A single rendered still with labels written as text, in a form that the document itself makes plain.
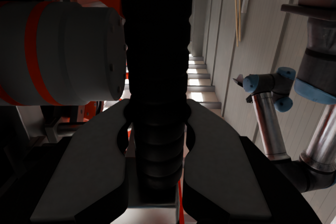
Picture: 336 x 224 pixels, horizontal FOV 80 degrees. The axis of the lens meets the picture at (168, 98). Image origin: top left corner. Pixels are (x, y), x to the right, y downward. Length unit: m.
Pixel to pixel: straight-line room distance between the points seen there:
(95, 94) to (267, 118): 0.74
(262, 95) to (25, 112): 0.79
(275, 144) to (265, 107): 0.15
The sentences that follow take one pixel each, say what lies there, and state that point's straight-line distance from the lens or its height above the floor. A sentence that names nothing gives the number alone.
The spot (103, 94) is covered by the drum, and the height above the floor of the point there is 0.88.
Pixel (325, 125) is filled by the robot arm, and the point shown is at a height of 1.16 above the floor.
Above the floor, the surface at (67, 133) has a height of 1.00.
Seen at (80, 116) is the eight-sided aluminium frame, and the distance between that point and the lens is 0.56.
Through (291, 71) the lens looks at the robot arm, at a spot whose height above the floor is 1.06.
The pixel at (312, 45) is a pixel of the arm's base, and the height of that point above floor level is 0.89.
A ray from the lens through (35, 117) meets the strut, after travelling 0.41.
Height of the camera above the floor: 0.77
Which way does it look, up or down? 28 degrees up
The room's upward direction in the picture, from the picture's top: 179 degrees counter-clockwise
